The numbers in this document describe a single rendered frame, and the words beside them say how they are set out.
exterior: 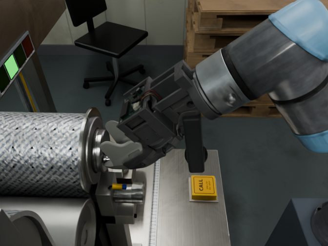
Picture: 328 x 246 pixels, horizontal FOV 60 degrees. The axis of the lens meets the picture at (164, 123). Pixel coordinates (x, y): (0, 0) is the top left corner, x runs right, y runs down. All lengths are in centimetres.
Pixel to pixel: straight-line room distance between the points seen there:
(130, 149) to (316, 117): 25
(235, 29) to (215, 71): 171
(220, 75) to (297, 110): 10
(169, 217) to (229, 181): 125
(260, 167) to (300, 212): 128
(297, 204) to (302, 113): 57
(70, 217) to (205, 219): 45
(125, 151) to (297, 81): 25
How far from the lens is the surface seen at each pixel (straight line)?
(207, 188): 85
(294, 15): 34
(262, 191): 204
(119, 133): 46
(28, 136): 48
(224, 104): 35
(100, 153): 47
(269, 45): 33
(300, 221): 89
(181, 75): 34
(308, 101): 36
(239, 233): 185
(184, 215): 82
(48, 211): 48
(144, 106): 36
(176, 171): 90
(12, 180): 52
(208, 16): 195
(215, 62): 35
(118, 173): 72
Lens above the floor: 162
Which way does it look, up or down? 43 degrees down
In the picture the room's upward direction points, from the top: straight up
